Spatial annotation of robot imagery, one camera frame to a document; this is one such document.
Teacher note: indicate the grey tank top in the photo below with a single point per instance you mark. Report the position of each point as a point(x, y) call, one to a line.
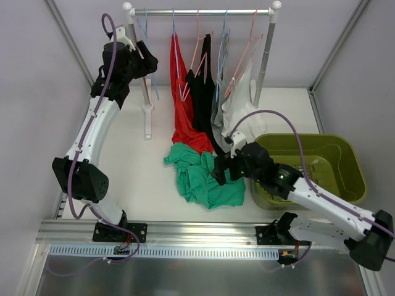
point(216, 118)

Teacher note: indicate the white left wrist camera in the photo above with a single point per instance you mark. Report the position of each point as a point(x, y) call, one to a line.
point(122, 41)

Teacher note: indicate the pink hanger under white top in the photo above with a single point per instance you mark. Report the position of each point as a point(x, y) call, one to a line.
point(248, 53)

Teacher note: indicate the aluminium corner frame post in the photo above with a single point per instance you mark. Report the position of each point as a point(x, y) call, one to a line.
point(338, 45)
point(55, 13)

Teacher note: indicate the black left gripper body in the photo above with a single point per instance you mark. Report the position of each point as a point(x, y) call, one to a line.
point(143, 58)

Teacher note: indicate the olive green plastic basket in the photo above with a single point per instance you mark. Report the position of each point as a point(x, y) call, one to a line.
point(330, 161)

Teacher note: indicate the light blue hanger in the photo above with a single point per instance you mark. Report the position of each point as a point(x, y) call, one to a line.
point(144, 34)

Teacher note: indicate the blue hanger under grey top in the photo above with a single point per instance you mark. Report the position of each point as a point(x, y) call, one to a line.
point(222, 55)

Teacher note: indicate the aluminium corner frame post right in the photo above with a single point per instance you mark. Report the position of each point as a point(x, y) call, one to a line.
point(338, 45)

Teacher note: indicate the aluminium corner frame post left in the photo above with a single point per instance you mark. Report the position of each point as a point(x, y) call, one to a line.
point(55, 13)

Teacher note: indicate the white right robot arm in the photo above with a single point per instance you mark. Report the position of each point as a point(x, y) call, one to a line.
point(365, 236)

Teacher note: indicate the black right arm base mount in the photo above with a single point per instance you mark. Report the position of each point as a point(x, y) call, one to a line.
point(267, 235)

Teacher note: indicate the white slotted cable duct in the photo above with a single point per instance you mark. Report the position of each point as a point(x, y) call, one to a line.
point(166, 252)

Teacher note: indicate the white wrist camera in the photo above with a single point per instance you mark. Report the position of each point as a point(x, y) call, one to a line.
point(237, 140)
point(122, 41)

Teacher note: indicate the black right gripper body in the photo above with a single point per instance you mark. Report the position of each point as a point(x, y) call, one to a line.
point(231, 166)

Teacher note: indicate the green tank top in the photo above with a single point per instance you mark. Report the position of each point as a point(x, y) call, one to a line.
point(195, 182)

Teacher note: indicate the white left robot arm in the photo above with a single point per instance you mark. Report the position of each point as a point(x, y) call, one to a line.
point(78, 173)

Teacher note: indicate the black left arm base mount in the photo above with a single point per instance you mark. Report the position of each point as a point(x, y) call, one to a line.
point(106, 233)

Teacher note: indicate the white tank top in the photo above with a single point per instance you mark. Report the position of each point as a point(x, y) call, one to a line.
point(237, 105)

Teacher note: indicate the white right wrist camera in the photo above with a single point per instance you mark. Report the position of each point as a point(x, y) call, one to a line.
point(237, 140)

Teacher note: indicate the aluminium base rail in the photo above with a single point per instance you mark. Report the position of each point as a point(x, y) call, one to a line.
point(156, 233)

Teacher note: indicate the red tank top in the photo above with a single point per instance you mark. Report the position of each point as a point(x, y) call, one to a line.
point(183, 110)

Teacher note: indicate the black tank top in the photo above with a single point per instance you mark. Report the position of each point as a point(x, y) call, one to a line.
point(202, 89)

